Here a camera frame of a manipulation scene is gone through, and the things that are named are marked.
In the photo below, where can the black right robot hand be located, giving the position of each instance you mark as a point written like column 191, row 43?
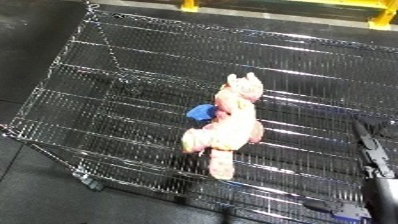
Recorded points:
column 382, row 200

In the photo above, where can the pink soft toy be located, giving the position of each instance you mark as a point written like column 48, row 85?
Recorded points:
column 234, row 128

